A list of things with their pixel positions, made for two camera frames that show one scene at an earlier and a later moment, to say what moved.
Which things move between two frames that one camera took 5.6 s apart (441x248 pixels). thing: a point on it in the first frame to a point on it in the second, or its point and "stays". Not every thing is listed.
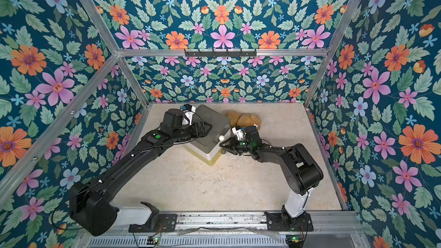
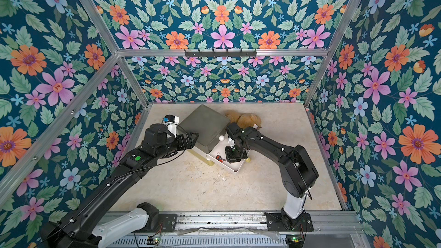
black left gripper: [201, 133] to [189, 143]
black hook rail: [220, 53] stays
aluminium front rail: [328, 229] stays
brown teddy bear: [243, 119] stays
